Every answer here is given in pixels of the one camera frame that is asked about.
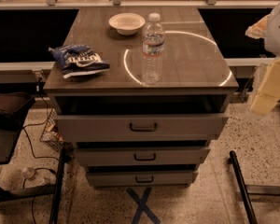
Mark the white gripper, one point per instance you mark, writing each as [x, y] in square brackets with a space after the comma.
[279, 32]

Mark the clear plastic water bottle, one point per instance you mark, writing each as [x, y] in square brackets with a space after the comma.
[153, 38]

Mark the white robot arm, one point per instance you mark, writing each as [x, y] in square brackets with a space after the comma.
[272, 39]

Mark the white paper bowl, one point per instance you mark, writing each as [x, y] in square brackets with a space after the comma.
[127, 23]

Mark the grey three-drawer cabinet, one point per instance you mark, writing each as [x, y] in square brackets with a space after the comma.
[127, 131]

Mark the blue chip bag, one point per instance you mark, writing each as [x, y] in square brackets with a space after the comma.
[78, 60]

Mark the black metal leg left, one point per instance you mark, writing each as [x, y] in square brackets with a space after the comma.
[57, 190]

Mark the dark bin on left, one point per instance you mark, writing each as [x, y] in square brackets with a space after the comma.
[14, 108]

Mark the wire basket on floor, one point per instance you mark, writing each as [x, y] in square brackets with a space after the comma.
[50, 135]

